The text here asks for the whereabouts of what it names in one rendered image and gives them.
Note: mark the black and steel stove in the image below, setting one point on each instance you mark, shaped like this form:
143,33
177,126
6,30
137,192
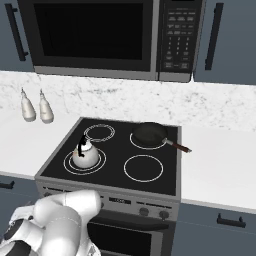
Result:
116,166

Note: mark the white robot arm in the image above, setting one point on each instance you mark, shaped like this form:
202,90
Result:
63,220

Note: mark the oven door with dark window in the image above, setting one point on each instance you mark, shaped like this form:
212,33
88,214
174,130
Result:
133,241

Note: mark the white bottle with thin neck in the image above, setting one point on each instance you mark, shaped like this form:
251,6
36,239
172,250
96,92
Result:
46,111
28,109

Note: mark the black microwave door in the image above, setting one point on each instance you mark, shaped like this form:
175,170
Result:
90,33

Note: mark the grey-blue drawer front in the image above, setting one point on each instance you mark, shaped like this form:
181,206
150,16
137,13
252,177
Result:
16,203
206,238

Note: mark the grey-blue wall cupboard door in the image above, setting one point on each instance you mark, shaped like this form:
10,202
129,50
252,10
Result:
10,63
236,40

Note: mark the black and steel microwave oven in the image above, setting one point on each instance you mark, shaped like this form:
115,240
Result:
133,36

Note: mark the dark round stove knob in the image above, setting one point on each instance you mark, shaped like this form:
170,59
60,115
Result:
144,211
163,214

